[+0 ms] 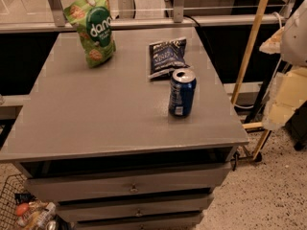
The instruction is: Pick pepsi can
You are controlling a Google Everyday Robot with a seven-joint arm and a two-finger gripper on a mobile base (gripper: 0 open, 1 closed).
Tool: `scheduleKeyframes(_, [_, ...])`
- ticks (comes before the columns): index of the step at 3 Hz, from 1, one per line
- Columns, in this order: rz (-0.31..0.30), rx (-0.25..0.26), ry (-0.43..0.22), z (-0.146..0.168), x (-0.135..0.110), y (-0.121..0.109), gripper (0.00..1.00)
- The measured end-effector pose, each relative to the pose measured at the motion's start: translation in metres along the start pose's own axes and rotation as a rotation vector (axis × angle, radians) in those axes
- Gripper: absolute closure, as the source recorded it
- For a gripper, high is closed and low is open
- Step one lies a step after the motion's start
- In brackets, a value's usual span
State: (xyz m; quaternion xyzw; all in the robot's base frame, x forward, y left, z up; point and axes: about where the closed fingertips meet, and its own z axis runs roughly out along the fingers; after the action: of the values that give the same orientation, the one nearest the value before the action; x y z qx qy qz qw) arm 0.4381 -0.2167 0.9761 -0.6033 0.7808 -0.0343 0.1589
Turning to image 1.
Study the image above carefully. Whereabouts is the blue pepsi can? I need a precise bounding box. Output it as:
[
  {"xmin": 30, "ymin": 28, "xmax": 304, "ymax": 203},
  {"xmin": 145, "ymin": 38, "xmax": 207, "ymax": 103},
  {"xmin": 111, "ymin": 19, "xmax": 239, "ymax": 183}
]
[{"xmin": 169, "ymin": 68, "xmax": 197, "ymax": 117}]

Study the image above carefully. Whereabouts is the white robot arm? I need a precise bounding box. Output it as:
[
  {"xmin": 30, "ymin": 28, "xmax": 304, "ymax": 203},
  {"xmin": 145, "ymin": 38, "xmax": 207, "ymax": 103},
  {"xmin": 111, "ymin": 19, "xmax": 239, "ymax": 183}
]
[{"xmin": 260, "ymin": 0, "xmax": 307, "ymax": 130}]

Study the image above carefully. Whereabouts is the dark blue chip bag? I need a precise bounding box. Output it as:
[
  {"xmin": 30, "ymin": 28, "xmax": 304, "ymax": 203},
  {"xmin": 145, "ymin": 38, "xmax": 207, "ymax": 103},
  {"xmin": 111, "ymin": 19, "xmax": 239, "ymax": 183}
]
[{"xmin": 149, "ymin": 37, "xmax": 188, "ymax": 80}]

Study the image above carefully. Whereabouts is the grey drawer cabinet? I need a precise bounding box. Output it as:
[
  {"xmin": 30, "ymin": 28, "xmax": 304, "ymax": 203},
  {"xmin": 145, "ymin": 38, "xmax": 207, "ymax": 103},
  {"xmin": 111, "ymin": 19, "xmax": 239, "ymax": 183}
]
[{"xmin": 0, "ymin": 27, "xmax": 250, "ymax": 230}]

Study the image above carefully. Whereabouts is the top grey drawer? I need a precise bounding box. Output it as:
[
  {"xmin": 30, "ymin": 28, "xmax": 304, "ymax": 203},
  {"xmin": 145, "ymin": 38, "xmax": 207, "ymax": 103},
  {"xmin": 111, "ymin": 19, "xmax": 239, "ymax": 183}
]
[{"xmin": 24, "ymin": 162, "xmax": 231, "ymax": 202}]

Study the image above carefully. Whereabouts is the grey drawer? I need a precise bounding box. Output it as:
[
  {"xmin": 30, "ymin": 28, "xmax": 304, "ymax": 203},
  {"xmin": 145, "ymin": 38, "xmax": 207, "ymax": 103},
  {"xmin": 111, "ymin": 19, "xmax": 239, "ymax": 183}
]
[
  {"xmin": 74, "ymin": 212, "xmax": 203, "ymax": 230},
  {"xmin": 57, "ymin": 194, "xmax": 213, "ymax": 222},
  {"xmin": 24, "ymin": 162, "xmax": 231, "ymax": 202}
]

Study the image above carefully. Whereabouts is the green snack bag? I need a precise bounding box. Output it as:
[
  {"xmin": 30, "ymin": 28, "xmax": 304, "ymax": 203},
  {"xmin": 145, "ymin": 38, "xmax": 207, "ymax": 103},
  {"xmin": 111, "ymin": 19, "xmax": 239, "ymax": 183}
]
[{"xmin": 64, "ymin": 0, "xmax": 116, "ymax": 68}]

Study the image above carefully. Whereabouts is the bottom grey drawer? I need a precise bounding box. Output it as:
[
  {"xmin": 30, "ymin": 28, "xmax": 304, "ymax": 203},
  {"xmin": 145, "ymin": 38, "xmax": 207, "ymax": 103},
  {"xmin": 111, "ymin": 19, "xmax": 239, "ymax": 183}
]
[{"xmin": 74, "ymin": 212, "xmax": 203, "ymax": 230}]

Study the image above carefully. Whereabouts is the middle grey drawer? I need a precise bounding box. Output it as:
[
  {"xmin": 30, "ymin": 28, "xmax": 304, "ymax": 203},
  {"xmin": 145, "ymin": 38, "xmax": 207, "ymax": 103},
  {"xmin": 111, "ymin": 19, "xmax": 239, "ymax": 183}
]
[{"xmin": 57, "ymin": 194, "xmax": 213, "ymax": 222}]

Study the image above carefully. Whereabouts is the orange round item in basket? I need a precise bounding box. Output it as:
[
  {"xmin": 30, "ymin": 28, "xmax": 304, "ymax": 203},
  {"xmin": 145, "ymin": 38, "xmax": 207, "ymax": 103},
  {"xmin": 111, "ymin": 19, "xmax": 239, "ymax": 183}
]
[{"xmin": 15, "ymin": 203, "xmax": 29, "ymax": 217}]

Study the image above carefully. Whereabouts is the metal railing frame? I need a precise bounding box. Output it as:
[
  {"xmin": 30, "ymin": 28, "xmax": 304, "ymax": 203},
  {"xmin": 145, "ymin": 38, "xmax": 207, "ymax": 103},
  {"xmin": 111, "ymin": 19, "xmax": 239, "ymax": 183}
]
[{"xmin": 0, "ymin": 0, "xmax": 296, "ymax": 34}]

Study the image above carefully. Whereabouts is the wooden easel frame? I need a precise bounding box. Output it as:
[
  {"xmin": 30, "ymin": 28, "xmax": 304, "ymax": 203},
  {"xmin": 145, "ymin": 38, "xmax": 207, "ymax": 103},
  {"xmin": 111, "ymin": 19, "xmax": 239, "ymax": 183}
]
[{"xmin": 231, "ymin": 0, "xmax": 271, "ymax": 161}]

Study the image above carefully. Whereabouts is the black wire basket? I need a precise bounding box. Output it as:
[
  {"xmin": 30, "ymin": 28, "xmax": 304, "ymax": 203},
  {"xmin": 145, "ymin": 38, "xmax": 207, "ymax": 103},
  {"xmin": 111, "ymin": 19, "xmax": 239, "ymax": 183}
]
[{"xmin": 0, "ymin": 174, "xmax": 59, "ymax": 230}]

